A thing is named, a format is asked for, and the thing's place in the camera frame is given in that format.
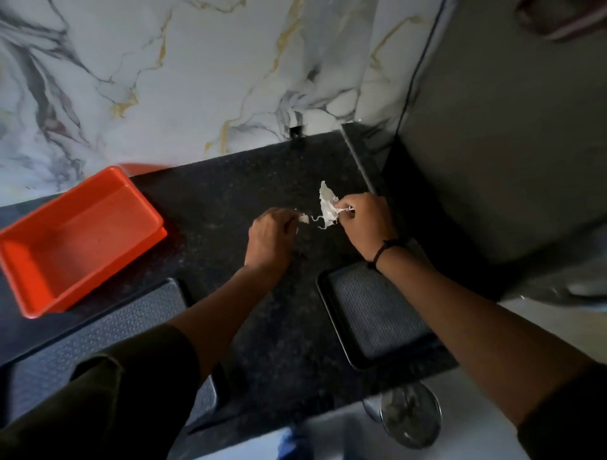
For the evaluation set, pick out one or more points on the large black textured tray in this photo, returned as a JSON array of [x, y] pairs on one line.
[[95, 327]]

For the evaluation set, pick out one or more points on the person's left hand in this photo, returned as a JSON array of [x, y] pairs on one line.
[[268, 244]]

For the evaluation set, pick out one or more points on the orange plastic tray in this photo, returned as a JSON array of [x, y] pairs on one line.
[[76, 241]]

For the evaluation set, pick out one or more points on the dark olive sleeve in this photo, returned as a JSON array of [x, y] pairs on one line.
[[569, 417], [104, 403]]

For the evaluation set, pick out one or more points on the small black textured tray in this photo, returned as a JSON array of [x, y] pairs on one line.
[[374, 312]]

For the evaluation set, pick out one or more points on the grey refrigerator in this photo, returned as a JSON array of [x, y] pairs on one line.
[[507, 128]]

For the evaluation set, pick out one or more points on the dark olive left sleeve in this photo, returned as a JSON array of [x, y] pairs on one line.
[[104, 403]]

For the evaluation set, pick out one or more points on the person's left fingers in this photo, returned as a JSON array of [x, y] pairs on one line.
[[284, 217]]

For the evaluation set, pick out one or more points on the person's right forearm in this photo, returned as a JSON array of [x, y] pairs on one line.
[[474, 331]]

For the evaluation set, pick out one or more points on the small white garlic clove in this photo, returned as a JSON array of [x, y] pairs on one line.
[[303, 219]]

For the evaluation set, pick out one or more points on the person's right hand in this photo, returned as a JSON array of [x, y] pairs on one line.
[[367, 225]]

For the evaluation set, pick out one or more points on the black wristband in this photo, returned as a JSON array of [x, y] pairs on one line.
[[379, 253]]

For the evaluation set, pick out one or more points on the blue slipper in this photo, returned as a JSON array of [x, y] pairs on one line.
[[294, 445]]

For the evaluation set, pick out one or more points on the white garlic peel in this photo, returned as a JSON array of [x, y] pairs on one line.
[[327, 203]]

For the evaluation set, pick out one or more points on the person's left forearm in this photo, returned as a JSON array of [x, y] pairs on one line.
[[223, 312]]

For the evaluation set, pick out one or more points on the person's right fingers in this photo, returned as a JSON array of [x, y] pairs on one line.
[[348, 207]]

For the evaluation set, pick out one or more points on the dark olive right sleeve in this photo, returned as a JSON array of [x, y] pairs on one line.
[[569, 417]]

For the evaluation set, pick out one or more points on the round steel container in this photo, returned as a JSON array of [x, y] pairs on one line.
[[410, 417]]

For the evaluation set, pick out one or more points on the brown and pink object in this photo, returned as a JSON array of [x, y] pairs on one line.
[[559, 16]]

